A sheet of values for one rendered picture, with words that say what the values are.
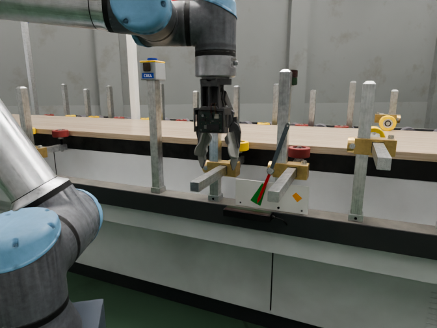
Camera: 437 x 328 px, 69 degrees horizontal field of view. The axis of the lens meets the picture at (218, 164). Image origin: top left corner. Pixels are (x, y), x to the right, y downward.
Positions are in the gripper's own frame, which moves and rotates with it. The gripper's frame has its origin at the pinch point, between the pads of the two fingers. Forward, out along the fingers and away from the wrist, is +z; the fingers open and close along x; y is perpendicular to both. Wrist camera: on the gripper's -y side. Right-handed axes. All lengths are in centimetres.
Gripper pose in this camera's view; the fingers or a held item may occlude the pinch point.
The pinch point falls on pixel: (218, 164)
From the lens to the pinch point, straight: 78.1
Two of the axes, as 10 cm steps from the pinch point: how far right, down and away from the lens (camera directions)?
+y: -2.9, 2.2, -9.3
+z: 0.0, 9.7, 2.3
